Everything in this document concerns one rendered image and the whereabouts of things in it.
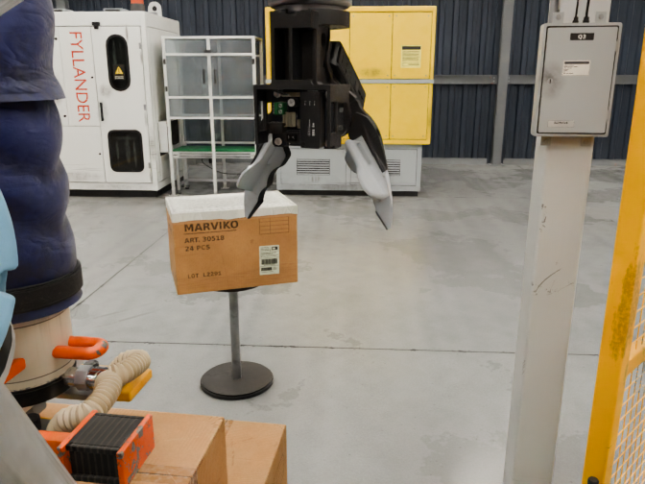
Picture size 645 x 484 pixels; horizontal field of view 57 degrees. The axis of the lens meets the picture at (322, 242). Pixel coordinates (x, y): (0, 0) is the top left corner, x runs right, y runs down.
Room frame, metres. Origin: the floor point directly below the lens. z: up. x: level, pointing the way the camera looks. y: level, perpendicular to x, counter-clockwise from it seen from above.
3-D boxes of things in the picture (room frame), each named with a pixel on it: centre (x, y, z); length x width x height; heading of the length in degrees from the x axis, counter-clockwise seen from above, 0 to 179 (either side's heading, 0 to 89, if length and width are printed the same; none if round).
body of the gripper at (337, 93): (0.56, 0.01, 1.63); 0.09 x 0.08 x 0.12; 162
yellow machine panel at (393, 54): (8.55, -0.38, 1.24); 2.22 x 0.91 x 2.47; 86
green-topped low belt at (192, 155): (8.48, 1.48, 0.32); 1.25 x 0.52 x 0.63; 86
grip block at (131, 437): (0.65, 0.27, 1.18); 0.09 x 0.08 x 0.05; 172
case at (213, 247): (2.94, 0.47, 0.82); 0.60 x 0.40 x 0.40; 108
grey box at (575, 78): (1.69, -0.69, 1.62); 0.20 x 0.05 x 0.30; 81
